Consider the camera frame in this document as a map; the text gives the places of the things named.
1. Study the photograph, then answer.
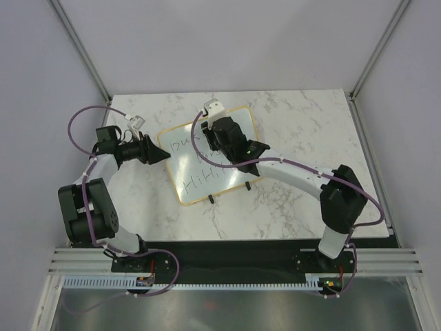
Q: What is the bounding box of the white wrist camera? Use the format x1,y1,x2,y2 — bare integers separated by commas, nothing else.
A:
203,99,226,121
125,114,145,131

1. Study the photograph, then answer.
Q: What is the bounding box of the aluminium rail frame front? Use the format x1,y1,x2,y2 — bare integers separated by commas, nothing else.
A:
49,248,422,276

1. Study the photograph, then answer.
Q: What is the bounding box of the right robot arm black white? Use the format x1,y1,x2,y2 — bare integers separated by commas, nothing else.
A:
201,117,367,272

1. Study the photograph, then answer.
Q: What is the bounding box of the white slotted cable duct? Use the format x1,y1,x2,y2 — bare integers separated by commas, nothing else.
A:
63,275,322,291

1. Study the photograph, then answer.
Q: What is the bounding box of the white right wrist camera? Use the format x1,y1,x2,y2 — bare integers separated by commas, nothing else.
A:
203,99,226,121

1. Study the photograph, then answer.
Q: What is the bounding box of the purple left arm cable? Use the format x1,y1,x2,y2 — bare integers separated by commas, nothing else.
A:
68,105,181,314

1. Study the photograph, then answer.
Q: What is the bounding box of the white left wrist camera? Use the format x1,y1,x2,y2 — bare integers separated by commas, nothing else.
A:
125,114,145,131

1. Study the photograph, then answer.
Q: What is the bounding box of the right aluminium corner post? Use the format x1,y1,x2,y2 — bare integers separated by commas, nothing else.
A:
345,0,413,103

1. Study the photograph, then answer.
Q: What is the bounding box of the left aluminium corner post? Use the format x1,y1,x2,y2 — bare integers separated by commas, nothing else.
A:
48,0,112,103

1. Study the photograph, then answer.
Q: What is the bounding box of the aluminium corner post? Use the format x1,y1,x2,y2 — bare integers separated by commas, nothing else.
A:
345,0,413,103
48,0,112,103

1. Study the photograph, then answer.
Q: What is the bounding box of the white whiteboard with wooden frame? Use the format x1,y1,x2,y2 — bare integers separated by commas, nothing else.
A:
157,106,260,205

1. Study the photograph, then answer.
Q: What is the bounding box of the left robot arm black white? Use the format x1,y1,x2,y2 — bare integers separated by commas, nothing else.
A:
58,126,171,272

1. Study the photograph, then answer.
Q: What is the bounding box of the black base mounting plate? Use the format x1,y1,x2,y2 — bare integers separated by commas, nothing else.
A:
111,239,355,285

